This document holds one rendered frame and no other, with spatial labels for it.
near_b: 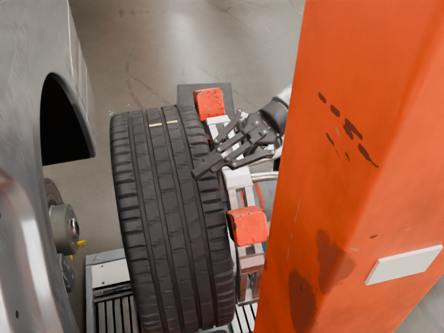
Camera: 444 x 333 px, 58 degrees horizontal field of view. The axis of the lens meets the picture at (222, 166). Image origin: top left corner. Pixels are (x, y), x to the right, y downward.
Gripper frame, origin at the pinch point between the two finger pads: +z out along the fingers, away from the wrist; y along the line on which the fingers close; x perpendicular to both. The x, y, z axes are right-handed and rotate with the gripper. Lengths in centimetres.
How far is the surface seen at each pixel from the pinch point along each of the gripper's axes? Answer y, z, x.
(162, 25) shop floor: 186, -108, -235
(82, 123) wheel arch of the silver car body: 50, 12, -55
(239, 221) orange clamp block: -12.5, -0.3, -8.0
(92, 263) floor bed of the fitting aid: 21, 43, -129
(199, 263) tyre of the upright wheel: -14.2, 11.5, -14.3
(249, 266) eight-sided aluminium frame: -21.8, 1.5, -21.0
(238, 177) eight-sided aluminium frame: -3.6, -7.9, -13.4
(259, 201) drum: -9.9, -15.3, -35.6
